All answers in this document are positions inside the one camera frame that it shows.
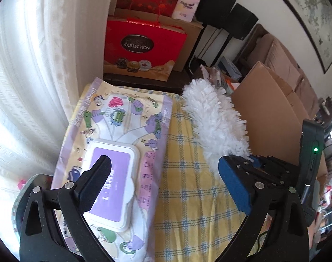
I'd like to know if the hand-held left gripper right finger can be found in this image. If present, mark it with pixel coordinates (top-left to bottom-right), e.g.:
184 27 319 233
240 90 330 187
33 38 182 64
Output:
218 155 310 262

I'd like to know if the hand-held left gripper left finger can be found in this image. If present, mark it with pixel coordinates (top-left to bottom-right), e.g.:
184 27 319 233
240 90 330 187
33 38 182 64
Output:
19 155 112 262

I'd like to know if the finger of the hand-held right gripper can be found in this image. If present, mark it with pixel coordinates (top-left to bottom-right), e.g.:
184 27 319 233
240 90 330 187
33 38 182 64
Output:
228 155 299 189
248 155 301 176

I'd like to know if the cardboard box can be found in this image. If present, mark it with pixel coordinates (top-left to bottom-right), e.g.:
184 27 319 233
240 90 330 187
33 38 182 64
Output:
231 61 328 182

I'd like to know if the white fluffy duster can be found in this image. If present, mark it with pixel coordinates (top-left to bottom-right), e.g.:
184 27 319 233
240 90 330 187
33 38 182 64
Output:
181 79 251 181

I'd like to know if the wet wipes pack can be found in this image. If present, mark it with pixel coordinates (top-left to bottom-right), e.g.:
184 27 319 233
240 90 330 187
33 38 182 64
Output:
51 77 174 262

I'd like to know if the yellow checked cloth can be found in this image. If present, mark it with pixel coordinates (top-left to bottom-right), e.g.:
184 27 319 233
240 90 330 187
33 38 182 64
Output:
81 83 268 262

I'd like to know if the beige sofa cushion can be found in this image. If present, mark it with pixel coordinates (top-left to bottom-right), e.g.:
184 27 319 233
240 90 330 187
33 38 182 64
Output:
291 68 319 110
263 34 299 81

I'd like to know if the clear round object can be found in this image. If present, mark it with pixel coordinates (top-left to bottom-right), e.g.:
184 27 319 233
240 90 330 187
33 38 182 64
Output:
11 173 55 242

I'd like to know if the brown sofa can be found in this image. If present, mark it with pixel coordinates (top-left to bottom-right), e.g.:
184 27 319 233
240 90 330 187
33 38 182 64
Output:
234 23 320 116

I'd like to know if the blue and white box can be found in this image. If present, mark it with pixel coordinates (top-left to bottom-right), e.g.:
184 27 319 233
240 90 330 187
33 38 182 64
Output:
217 57 243 82

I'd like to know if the white curtain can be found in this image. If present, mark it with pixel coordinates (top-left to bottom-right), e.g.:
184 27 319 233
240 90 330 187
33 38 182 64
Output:
0 0 108 194

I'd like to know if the framed ink painting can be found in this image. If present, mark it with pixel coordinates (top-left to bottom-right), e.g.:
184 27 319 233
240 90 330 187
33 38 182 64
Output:
273 0 332 74

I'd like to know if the brown cardboard carton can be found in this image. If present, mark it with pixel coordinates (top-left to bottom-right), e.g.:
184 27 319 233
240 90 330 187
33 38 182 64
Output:
111 8 205 74

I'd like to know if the black speaker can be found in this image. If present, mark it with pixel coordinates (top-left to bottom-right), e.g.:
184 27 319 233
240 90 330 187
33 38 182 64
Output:
224 3 259 40
195 0 238 29

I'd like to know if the red gift bag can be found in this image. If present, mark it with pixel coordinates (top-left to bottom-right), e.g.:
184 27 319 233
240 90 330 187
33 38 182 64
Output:
103 16 188 83

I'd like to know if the pink tissue pack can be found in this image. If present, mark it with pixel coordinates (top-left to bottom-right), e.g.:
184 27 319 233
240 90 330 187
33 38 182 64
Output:
171 0 202 21

